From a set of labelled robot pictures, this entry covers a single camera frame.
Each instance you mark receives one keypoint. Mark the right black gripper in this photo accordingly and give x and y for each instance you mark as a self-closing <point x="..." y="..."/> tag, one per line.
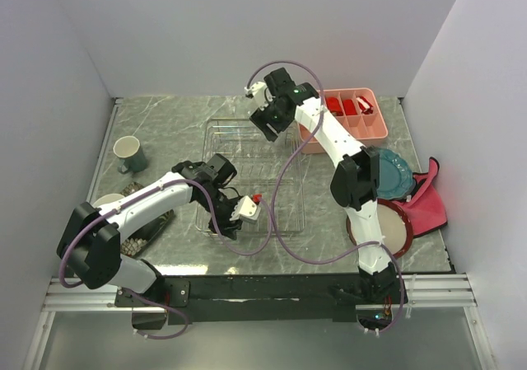
<point x="260" y="116"/>

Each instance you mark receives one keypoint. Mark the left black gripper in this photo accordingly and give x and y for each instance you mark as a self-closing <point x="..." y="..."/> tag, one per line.
<point x="227" y="227"/>

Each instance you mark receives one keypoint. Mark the wire dish rack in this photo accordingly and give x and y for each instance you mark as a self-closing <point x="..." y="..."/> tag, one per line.
<point x="258" y="163"/>

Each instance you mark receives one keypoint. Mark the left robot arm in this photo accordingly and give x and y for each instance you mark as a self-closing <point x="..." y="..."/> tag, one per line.
<point x="90" y="245"/>

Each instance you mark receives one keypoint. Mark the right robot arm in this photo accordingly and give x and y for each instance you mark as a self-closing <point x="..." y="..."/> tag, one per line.
<point x="356" y="170"/>

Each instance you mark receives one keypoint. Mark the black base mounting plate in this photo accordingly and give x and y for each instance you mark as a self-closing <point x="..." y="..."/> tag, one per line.
<point x="275" y="297"/>

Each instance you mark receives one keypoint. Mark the pink compartment tray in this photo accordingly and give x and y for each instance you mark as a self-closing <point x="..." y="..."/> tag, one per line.
<point x="368" y="129"/>

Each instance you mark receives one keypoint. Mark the black floral square plate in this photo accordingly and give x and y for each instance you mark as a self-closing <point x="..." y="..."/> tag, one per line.
<point x="138" y="242"/>

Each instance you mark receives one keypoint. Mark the red white item in tray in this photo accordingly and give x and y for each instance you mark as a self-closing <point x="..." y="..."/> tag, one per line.
<point x="365" y="106"/>

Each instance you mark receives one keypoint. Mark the cream bowl brown stripes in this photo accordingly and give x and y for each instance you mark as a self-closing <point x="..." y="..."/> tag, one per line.
<point x="107" y="199"/>

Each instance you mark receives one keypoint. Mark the green mug cream inside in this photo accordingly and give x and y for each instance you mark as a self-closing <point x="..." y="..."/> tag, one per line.
<point x="128" y="150"/>

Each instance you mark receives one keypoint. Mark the teal scalloped plate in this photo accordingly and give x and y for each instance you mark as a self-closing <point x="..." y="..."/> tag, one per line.
<point x="396" y="177"/>

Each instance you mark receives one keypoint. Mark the red rimmed cream plate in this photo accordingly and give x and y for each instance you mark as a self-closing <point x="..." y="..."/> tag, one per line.
<point x="395" y="227"/>

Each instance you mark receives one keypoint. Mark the pink cloth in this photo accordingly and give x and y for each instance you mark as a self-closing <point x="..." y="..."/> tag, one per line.
<point x="423" y="205"/>

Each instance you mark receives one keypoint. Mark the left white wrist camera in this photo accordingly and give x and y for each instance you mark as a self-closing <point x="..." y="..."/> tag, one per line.
<point x="246" y="210"/>

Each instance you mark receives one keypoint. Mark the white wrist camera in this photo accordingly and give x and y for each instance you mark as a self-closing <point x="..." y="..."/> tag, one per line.
<point x="257" y="92"/>
<point x="246" y="210"/>

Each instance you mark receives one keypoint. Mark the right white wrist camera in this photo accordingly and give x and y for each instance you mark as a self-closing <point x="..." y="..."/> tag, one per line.
<point x="257" y="92"/>

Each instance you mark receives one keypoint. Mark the aluminium rail frame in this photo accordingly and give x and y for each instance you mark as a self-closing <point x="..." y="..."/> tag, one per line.
<point x="424" y="291"/>

